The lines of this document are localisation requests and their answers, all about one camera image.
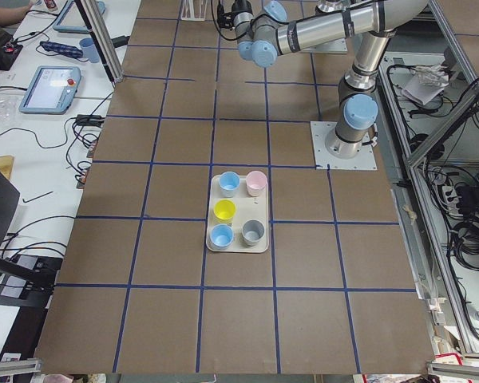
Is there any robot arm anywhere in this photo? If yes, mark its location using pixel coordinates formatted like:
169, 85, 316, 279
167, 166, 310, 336
231, 0, 427, 160

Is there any light blue cup near pink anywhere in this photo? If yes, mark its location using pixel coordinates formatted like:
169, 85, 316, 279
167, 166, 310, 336
219, 171, 240, 198

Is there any pink plastic cup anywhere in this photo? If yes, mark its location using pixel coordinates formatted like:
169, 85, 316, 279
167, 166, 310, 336
245, 171, 267, 197

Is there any yellow plastic cup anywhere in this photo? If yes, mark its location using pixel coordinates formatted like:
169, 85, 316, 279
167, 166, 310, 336
213, 199, 236, 224

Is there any grey plastic cup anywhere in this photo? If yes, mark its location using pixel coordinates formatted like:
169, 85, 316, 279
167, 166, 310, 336
242, 219, 265, 247

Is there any light blue cup tray end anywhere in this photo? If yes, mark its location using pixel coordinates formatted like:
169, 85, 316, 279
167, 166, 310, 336
209, 224, 235, 251

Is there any blue cup on desk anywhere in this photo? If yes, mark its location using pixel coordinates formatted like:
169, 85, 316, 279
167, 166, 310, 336
79, 38, 101, 63

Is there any cream plastic tray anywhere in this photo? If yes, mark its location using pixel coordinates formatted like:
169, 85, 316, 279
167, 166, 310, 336
206, 176, 270, 253

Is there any black power adapter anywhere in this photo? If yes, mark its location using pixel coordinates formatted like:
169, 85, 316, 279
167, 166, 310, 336
112, 35, 130, 48

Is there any near teach pendant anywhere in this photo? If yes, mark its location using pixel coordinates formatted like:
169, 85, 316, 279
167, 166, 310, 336
19, 65, 81, 115

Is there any teach pendant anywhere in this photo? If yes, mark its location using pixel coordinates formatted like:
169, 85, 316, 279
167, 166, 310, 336
53, 1, 88, 34
19, 65, 81, 115

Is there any blue plaid folded umbrella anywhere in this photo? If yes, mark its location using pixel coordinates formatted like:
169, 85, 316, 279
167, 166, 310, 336
40, 41, 83, 59

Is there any far teach pendant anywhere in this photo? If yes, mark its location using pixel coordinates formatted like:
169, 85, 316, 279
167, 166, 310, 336
53, 1, 88, 34

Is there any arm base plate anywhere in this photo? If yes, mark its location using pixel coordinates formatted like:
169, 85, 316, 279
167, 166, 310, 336
310, 121, 377, 171

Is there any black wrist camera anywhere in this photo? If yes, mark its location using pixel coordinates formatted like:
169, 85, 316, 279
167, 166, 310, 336
216, 2, 234, 30

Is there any white wire cup rack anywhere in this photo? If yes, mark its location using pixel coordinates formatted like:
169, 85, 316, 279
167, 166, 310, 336
180, 0, 209, 22

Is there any aluminium frame post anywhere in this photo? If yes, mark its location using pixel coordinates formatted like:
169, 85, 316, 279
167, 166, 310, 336
75, 0, 124, 84

